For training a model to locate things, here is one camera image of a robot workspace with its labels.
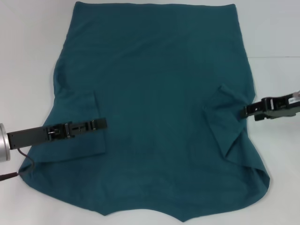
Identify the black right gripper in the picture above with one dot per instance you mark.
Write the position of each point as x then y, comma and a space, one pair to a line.
281, 106

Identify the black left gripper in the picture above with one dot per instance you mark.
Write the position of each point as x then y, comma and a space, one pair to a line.
28, 138

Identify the teal blue t-shirt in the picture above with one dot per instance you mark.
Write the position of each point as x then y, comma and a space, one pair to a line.
152, 82

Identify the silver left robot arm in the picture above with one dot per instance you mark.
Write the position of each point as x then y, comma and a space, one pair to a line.
4, 143

